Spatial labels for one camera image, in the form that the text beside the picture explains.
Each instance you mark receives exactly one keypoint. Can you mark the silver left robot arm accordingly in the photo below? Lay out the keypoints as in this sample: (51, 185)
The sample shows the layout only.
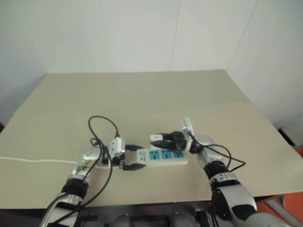
(82, 160)

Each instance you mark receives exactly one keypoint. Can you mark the orange box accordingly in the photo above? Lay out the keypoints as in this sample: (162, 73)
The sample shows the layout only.
(293, 203)

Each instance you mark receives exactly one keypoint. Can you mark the white charger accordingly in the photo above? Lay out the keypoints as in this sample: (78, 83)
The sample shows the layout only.
(155, 137)

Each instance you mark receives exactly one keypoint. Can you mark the black block under table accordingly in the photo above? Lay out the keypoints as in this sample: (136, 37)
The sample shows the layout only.
(200, 212)

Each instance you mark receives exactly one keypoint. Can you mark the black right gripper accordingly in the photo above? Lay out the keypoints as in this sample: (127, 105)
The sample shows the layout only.
(179, 141)

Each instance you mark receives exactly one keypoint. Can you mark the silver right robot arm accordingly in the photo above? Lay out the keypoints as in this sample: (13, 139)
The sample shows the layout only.
(236, 196)

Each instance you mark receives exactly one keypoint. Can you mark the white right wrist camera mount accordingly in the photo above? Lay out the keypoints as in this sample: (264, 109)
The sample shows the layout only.
(187, 125)

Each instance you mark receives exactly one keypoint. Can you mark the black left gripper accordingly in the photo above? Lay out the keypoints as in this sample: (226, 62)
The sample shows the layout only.
(119, 162)

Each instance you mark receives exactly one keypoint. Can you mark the black metal bracket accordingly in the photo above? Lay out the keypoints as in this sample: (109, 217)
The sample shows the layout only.
(88, 212)

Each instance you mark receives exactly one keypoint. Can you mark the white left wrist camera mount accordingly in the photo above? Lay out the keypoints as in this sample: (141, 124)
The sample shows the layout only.
(117, 147)

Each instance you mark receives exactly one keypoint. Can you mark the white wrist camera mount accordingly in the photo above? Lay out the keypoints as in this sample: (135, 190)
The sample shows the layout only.
(117, 147)
(187, 125)

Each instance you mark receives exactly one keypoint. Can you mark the white power strip blue sockets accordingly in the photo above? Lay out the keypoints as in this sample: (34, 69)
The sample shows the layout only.
(165, 162)

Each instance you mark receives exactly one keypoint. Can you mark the dark rounded shape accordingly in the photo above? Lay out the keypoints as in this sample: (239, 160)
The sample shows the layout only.
(122, 218)

